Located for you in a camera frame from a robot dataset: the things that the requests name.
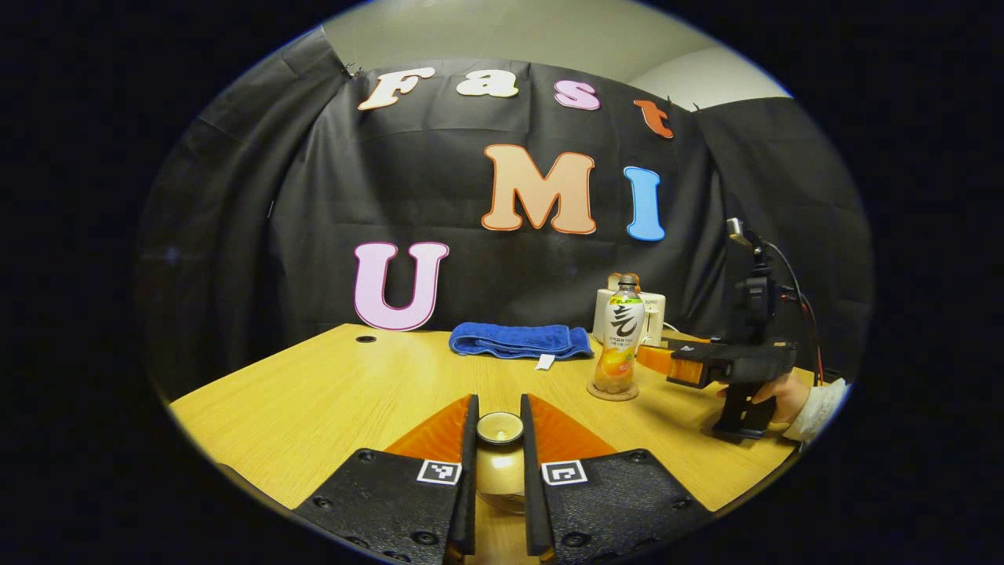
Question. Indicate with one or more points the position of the white toaster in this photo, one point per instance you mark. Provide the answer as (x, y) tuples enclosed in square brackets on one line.
[(653, 314)]

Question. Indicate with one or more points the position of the round wooden coaster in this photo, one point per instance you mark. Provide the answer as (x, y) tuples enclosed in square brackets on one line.
[(596, 392)]

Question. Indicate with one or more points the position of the plastic water bottle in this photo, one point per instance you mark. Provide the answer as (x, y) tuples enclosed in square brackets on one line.
[(620, 337)]

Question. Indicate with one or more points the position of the blue folded towel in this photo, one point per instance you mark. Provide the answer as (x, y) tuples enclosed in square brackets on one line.
[(518, 339)]

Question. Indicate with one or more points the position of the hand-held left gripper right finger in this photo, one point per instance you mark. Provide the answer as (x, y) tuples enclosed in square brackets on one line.
[(531, 486)]

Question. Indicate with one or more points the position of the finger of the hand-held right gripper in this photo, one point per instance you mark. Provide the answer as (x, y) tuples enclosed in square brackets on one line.
[(659, 359)]

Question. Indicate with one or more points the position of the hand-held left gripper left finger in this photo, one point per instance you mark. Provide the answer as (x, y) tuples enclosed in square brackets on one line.
[(469, 486)]

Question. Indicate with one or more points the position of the black backdrop cloth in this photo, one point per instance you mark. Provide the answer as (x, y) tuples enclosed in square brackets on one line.
[(314, 196)]

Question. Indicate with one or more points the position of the cream teacup lid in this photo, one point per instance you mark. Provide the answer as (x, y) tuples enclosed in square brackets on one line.
[(500, 463)]

